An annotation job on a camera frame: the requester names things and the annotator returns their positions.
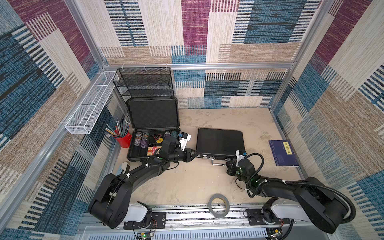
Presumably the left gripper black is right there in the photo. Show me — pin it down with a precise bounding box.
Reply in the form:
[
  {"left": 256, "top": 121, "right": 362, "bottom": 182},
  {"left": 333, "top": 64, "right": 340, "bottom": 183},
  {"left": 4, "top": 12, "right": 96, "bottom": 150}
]
[{"left": 168, "top": 148, "right": 201, "bottom": 165}]

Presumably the black aluminium poker case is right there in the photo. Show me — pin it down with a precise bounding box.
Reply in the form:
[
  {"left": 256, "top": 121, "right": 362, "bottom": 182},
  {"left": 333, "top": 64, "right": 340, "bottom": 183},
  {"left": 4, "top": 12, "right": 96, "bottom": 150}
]
[{"left": 197, "top": 128, "right": 245, "bottom": 163}]

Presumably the grey plastic poker case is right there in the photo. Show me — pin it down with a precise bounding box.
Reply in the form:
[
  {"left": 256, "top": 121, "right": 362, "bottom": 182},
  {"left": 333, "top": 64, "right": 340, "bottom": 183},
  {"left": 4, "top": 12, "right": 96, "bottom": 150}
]
[{"left": 126, "top": 97, "right": 181, "bottom": 162}]

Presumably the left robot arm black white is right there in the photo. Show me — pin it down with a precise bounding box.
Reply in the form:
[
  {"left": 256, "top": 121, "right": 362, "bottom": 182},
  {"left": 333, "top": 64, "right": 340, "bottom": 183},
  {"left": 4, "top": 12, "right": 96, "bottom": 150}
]
[{"left": 88, "top": 136, "right": 199, "bottom": 229}]

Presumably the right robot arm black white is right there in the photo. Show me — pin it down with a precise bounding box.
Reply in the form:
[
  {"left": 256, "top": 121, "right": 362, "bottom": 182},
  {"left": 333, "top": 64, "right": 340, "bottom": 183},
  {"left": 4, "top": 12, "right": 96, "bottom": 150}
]
[{"left": 226, "top": 152, "right": 357, "bottom": 234}]

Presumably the black red dealer card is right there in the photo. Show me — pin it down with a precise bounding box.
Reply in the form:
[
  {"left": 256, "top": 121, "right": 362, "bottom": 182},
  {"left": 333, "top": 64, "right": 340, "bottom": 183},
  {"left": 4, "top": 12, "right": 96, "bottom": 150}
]
[{"left": 152, "top": 135, "right": 163, "bottom": 142}]

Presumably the red Texas Holdem card box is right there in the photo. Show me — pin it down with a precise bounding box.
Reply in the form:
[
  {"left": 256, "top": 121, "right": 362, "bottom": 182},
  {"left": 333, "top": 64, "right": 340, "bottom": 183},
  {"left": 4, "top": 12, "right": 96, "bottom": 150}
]
[{"left": 147, "top": 146, "right": 159, "bottom": 156}]

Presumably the grey tape roll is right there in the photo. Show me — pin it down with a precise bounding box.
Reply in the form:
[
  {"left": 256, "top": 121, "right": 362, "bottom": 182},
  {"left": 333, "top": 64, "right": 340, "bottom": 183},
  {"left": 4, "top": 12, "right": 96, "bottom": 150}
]
[{"left": 208, "top": 194, "right": 230, "bottom": 219}]

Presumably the mixed colour chip stack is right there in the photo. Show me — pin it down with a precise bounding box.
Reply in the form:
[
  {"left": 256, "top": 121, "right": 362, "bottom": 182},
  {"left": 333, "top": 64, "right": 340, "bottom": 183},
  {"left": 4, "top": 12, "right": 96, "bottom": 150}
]
[{"left": 134, "top": 132, "right": 143, "bottom": 147}]

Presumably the purple book yellow label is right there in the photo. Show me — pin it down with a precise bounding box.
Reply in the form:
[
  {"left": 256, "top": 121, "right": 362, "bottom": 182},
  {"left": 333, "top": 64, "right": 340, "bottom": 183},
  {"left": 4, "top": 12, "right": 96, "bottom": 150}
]
[{"left": 269, "top": 140, "right": 299, "bottom": 167}]

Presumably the red pencil cup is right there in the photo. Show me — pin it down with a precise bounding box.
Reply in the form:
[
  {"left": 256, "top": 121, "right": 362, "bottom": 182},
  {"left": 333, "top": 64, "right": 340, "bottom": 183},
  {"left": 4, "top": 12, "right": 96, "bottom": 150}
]
[{"left": 116, "top": 133, "right": 132, "bottom": 149}]

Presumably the light blue stapler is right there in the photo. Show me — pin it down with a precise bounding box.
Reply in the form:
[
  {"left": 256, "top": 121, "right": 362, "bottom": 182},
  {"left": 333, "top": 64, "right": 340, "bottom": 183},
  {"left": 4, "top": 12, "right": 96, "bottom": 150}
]
[{"left": 117, "top": 162, "right": 130, "bottom": 175}]

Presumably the bundle of coloured pencils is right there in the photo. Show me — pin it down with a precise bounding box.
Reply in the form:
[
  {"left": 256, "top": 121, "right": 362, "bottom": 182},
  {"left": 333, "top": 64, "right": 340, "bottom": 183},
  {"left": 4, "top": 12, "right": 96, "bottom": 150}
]
[{"left": 105, "top": 116, "right": 130, "bottom": 139}]

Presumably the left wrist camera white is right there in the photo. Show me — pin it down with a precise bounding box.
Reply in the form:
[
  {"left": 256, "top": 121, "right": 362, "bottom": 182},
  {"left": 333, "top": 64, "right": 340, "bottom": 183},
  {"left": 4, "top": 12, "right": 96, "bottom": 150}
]
[{"left": 179, "top": 132, "right": 192, "bottom": 151}]

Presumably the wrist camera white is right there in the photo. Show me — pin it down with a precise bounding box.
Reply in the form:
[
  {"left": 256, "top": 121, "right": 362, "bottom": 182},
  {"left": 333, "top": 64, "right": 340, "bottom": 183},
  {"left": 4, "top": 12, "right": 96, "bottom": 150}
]
[
  {"left": 235, "top": 150, "right": 247, "bottom": 167},
  {"left": 179, "top": 132, "right": 192, "bottom": 151}
]

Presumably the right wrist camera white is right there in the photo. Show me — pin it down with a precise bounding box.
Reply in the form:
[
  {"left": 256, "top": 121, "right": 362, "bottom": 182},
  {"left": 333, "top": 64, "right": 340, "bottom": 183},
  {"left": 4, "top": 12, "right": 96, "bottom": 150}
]
[{"left": 235, "top": 150, "right": 247, "bottom": 167}]

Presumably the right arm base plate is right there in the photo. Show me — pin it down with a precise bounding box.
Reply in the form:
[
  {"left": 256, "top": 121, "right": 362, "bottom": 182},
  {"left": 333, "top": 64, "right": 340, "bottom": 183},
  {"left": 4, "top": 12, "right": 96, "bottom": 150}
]
[{"left": 243, "top": 209, "right": 291, "bottom": 226}]

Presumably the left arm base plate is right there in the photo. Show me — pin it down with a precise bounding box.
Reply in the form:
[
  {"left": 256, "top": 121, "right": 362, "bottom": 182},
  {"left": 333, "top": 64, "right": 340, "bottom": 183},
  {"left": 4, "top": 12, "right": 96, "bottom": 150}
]
[{"left": 123, "top": 212, "right": 167, "bottom": 230}]

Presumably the black wire mesh shelf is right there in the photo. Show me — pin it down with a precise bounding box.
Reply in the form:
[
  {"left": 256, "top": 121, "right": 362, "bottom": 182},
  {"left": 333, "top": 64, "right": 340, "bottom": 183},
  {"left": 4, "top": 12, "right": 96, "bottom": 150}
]
[{"left": 113, "top": 67, "right": 175, "bottom": 101}]

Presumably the white wire mesh basket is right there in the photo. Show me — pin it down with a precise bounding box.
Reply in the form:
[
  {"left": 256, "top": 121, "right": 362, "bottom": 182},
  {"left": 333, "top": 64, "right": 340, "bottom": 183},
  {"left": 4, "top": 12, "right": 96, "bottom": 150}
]
[{"left": 65, "top": 72, "right": 116, "bottom": 135}]

